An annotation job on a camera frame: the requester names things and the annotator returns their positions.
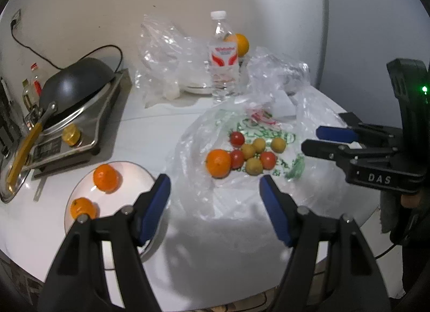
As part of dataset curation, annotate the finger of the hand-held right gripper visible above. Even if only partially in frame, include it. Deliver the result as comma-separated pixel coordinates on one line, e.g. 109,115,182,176
300,139,400,166
316,112,404,148

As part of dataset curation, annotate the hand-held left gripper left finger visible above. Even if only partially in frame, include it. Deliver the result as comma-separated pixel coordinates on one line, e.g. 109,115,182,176
37,173,172,312

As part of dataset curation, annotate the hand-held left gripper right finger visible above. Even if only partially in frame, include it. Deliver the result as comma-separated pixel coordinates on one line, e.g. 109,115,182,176
259,174,392,312

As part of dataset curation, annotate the white round plate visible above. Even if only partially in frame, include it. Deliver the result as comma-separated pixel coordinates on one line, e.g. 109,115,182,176
64,161,170,270

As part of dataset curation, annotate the red cherry tomato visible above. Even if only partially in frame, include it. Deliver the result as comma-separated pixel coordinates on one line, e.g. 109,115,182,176
259,151,277,170
230,150,245,169
229,131,246,147

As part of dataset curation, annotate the tangerine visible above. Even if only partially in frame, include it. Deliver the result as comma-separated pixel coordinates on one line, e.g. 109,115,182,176
93,164,121,193
70,197,99,221
206,149,233,179

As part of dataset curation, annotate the green printed plastic bag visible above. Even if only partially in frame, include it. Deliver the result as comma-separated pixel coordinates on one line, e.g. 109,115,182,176
166,87,340,220

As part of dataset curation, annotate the white paper slip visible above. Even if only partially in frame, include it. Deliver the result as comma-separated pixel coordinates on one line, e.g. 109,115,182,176
269,90,298,118

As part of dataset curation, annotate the crumpled clear plastic bag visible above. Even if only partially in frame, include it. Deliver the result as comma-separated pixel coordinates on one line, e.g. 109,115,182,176
246,46,311,97

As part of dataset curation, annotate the brass stove knob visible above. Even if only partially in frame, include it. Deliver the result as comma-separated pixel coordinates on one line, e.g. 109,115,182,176
62,125,82,146

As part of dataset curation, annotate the white bowl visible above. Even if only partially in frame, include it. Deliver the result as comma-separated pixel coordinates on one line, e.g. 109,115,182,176
183,80,216,95

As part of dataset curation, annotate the clear water bottle red label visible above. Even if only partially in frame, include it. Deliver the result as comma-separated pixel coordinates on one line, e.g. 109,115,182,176
207,10,241,103

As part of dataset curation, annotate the large orange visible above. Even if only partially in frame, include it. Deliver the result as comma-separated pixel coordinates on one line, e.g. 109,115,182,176
224,33,250,58

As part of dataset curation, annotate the small glass seasoning bottle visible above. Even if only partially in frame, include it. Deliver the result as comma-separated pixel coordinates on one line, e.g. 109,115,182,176
21,79,35,111

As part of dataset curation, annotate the red capped oil bottle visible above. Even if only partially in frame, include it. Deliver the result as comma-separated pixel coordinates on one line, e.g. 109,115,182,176
30,63,44,97

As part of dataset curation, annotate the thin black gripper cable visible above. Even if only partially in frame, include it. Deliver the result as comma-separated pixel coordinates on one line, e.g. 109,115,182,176
374,243,399,260

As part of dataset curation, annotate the black wok yellow handle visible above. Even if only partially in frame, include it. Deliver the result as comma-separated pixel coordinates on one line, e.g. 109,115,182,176
6,57,115,195

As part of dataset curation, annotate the black power cable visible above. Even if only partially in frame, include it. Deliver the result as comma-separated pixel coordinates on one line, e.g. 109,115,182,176
10,19,124,72

